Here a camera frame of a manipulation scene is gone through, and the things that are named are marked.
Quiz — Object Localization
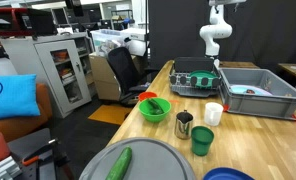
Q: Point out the round grey tray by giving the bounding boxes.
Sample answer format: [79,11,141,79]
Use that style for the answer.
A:
[78,136,197,180]

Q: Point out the black curtain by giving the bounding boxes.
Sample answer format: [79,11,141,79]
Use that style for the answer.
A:
[147,0,296,73]

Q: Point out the light blue plate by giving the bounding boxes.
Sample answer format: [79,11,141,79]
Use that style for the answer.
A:
[229,84,274,98]

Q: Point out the grey metal cabinet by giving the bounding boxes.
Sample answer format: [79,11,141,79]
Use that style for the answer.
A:
[0,32,96,119]

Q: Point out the wooden side table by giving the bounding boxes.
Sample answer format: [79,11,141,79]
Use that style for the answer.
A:
[277,62,296,81]

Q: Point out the orange handled black clamp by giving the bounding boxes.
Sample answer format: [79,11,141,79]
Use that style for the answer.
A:
[21,138,72,180]

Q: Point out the small orange container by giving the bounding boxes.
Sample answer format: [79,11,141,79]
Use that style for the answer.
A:
[52,49,69,63]

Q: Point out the red black machine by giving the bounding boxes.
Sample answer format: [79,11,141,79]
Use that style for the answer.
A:
[0,7,57,38]

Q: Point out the stainless steel cup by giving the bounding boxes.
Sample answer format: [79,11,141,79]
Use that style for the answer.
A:
[174,109,195,140]

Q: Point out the grey plastic bin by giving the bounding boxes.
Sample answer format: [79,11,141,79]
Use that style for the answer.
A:
[217,67,296,121]

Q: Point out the orange sofa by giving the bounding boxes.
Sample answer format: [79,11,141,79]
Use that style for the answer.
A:
[0,83,53,143]

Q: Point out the white plastic cup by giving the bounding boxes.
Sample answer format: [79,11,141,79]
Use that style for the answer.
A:
[203,101,224,127]

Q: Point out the black office chair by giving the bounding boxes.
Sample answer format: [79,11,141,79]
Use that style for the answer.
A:
[107,46,159,108]

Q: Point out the blue cushion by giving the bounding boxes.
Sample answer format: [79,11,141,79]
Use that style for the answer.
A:
[0,73,41,123]

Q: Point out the yellow floor mat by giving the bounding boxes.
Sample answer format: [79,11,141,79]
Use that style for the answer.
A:
[87,104,133,126]

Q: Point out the orange plastic bowl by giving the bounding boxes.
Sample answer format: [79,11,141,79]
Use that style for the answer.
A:
[137,91,158,102]

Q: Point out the small dark green cucumber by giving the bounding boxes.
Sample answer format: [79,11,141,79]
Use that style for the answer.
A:
[146,98,165,115]

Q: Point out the white box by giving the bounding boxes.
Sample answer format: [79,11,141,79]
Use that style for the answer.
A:
[121,27,150,57]

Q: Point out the clear storage bin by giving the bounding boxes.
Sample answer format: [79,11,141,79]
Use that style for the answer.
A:
[90,29,131,58]

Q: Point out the aluminium extrusion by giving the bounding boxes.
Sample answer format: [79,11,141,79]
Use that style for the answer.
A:
[0,155,22,180]

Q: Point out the green plastic cup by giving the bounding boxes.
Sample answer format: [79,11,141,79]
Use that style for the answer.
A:
[190,125,215,157]

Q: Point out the grey dish rack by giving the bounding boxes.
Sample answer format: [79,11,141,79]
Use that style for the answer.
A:
[168,56,222,98]

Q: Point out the green plastic bowl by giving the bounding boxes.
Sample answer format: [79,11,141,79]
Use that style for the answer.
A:
[138,97,172,123]

